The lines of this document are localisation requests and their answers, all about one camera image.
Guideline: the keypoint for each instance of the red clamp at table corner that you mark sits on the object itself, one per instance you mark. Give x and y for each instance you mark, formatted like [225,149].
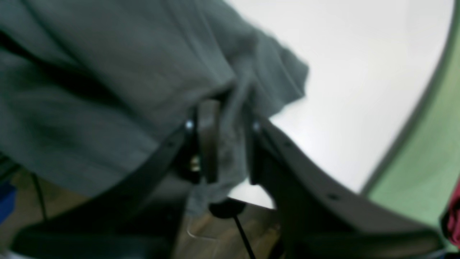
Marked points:
[451,220]

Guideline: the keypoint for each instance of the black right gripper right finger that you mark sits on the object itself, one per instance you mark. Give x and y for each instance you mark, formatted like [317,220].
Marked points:
[322,219]

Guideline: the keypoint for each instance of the dark grey t-shirt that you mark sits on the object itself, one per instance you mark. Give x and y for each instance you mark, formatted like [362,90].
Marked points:
[90,88]

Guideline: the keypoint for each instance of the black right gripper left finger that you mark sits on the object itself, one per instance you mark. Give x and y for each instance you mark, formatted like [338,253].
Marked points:
[140,217]

